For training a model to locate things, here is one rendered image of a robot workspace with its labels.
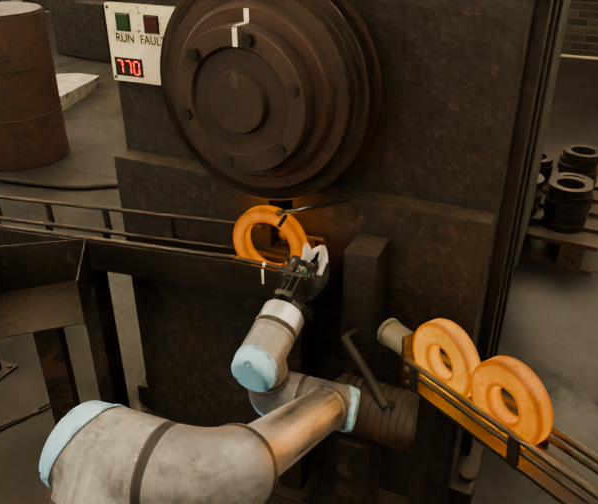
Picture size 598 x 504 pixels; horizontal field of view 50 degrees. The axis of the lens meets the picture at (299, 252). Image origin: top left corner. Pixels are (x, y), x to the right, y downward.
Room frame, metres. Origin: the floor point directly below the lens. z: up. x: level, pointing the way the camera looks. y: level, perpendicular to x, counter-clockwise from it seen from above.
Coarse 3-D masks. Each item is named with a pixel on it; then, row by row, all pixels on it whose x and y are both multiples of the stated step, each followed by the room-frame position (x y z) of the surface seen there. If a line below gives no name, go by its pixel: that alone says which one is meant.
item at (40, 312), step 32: (0, 256) 1.36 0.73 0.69; (32, 256) 1.38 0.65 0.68; (64, 256) 1.39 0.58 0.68; (0, 288) 1.36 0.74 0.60; (32, 288) 1.37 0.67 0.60; (64, 288) 1.36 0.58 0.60; (0, 320) 1.24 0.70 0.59; (32, 320) 1.23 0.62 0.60; (64, 320) 1.22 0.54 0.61; (64, 352) 1.27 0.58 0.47; (64, 384) 1.26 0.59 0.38; (64, 416) 1.25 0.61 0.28
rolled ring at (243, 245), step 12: (252, 216) 1.32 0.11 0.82; (264, 216) 1.31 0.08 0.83; (276, 216) 1.30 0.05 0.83; (288, 216) 1.31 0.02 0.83; (240, 228) 1.34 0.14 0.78; (288, 228) 1.29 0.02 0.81; (300, 228) 1.30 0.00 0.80; (240, 240) 1.34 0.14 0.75; (288, 240) 1.29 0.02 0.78; (300, 240) 1.28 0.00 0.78; (240, 252) 1.34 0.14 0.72; (252, 252) 1.34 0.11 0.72; (300, 252) 1.27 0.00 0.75; (252, 264) 1.33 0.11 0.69; (276, 264) 1.33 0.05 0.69
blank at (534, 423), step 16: (480, 368) 0.86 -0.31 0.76; (496, 368) 0.83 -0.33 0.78; (512, 368) 0.81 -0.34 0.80; (528, 368) 0.82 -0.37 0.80; (480, 384) 0.86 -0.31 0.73; (496, 384) 0.83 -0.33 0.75; (512, 384) 0.80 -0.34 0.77; (528, 384) 0.79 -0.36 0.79; (480, 400) 0.85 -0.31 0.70; (496, 400) 0.84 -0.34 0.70; (528, 400) 0.77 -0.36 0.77; (544, 400) 0.77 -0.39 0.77; (480, 416) 0.85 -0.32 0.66; (496, 416) 0.82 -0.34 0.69; (512, 416) 0.82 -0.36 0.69; (528, 416) 0.77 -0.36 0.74; (544, 416) 0.76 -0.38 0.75; (528, 432) 0.76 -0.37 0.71; (544, 432) 0.75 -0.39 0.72
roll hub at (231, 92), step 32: (224, 32) 1.22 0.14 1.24; (256, 32) 1.20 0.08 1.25; (192, 64) 1.25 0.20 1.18; (224, 64) 1.24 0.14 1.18; (256, 64) 1.21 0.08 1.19; (288, 64) 1.17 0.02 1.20; (192, 96) 1.26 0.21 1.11; (224, 96) 1.22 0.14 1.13; (256, 96) 1.19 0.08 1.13; (192, 128) 1.26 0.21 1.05; (224, 128) 1.24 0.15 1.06; (256, 128) 1.20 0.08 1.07; (288, 128) 1.17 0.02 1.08; (256, 160) 1.20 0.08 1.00
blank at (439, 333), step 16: (432, 320) 0.99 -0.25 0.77; (448, 320) 0.97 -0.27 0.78; (416, 336) 1.00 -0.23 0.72; (432, 336) 0.97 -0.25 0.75; (448, 336) 0.93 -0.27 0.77; (464, 336) 0.93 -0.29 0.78; (416, 352) 1.00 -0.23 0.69; (432, 352) 0.98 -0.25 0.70; (448, 352) 0.93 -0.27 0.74; (464, 352) 0.90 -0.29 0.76; (432, 368) 0.96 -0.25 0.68; (464, 368) 0.89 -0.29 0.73; (448, 384) 0.92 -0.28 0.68; (464, 384) 0.89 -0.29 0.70
